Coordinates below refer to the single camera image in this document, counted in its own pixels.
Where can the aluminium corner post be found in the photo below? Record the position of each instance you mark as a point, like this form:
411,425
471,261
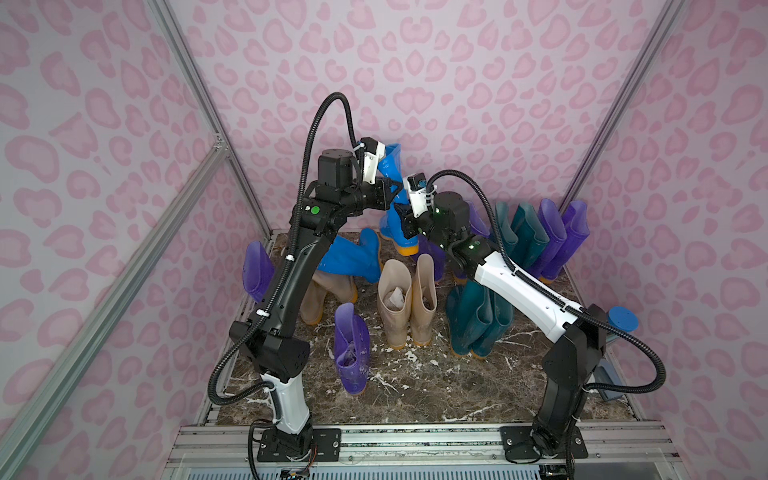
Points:
179,47
659,33

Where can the aluminium corner post right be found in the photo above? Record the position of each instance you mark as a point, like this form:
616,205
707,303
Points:
659,33

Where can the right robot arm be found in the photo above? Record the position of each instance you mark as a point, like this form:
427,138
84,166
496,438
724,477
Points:
577,336

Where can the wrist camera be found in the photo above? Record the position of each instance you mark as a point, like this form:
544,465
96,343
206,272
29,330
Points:
340,168
419,194

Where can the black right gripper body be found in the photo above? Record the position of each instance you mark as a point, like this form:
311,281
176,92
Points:
405,219

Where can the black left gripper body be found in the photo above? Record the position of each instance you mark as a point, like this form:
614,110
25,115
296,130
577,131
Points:
384,194

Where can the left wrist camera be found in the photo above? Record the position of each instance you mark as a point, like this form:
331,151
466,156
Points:
340,168

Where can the aluminium corner post left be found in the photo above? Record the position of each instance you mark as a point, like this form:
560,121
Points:
179,47

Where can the aluminium diagonal beam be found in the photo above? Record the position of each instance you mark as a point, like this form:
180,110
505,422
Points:
35,418

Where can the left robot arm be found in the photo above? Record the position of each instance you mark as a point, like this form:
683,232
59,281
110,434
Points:
268,334

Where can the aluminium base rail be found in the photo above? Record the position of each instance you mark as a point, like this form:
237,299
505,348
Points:
604,450

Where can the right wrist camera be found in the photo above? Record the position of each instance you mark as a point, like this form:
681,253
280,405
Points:
419,194

